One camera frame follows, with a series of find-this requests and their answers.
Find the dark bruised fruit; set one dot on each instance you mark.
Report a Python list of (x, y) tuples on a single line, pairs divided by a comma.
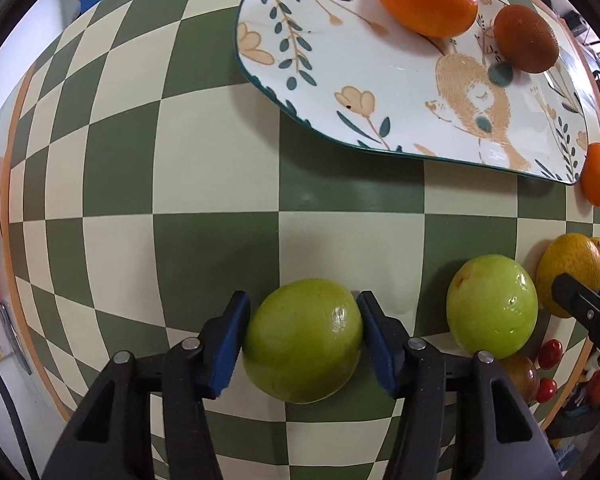
[(522, 380)]

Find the large yellow citrus fruit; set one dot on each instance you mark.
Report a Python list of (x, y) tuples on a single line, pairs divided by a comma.
[(570, 262)]

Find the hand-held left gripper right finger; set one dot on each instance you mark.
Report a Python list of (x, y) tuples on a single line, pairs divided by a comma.
[(380, 350)]

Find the red cherry tomato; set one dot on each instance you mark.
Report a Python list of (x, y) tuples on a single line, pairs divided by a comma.
[(550, 353), (546, 390)]

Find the floral ceramic plate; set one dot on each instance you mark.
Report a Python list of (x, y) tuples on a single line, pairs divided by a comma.
[(380, 70)]

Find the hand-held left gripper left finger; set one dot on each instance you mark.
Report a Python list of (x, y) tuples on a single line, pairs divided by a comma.
[(227, 345)]

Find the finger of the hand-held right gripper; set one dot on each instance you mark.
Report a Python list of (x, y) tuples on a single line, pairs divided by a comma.
[(592, 310)]

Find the brown round fruit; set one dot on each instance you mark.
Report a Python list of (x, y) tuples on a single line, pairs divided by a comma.
[(526, 38)]

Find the green apple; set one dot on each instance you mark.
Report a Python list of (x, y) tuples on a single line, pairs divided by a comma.
[(491, 306), (302, 341)]

